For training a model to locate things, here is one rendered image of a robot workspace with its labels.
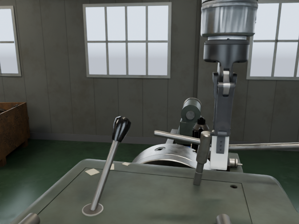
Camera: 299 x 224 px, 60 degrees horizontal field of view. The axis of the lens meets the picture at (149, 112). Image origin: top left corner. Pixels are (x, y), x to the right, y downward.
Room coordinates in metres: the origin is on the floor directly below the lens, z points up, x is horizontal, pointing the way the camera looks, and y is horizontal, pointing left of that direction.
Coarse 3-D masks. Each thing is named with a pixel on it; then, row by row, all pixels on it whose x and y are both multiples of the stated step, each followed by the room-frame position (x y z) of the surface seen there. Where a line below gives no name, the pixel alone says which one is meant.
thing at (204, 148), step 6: (204, 132) 0.47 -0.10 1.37; (204, 138) 0.46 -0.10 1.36; (210, 138) 0.46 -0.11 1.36; (204, 144) 0.46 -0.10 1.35; (198, 150) 0.47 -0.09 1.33; (204, 150) 0.46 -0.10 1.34; (198, 156) 0.47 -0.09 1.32; (204, 156) 0.46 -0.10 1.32; (198, 162) 0.47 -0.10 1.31; (204, 162) 0.46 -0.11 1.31; (198, 168) 0.47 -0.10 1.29; (198, 174) 0.47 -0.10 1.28; (198, 180) 0.47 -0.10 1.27
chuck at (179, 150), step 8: (160, 144) 0.77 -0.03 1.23; (168, 144) 0.76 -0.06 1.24; (176, 144) 0.76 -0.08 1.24; (144, 152) 0.75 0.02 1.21; (152, 152) 0.71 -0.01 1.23; (160, 152) 0.70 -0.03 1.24; (168, 152) 0.69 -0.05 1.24; (176, 152) 0.69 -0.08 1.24; (184, 152) 0.70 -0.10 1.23; (192, 152) 0.72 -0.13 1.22; (136, 160) 0.72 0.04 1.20; (192, 160) 0.67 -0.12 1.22; (208, 160) 0.74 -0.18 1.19; (208, 168) 0.68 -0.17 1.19
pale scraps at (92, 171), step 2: (112, 164) 0.57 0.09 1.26; (124, 164) 0.57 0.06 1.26; (126, 164) 0.57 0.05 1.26; (128, 164) 0.57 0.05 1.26; (112, 166) 0.56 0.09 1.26; (110, 168) 0.55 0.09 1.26; (112, 168) 0.55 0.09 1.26; (88, 170) 0.54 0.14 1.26; (90, 170) 0.54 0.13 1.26; (92, 170) 0.54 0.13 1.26; (94, 170) 0.54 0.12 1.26; (96, 170) 0.54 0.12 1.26; (88, 172) 0.53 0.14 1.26; (90, 172) 0.53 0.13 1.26; (92, 172) 0.53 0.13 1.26; (94, 172) 0.53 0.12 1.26; (96, 172) 0.53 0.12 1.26; (98, 172) 0.53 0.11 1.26; (90, 174) 0.52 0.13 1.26; (92, 174) 0.52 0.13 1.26
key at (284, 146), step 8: (160, 136) 0.48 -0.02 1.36; (168, 136) 0.48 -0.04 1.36; (176, 136) 0.47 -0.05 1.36; (184, 136) 0.47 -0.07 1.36; (232, 144) 0.46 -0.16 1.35; (240, 144) 0.45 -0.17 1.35; (248, 144) 0.45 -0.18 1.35; (256, 144) 0.44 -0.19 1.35; (264, 144) 0.44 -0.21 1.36; (272, 144) 0.44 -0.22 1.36; (280, 144) 0.43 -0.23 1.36; (288, 144) 0.43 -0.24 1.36; (296, 144) 0.43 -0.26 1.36
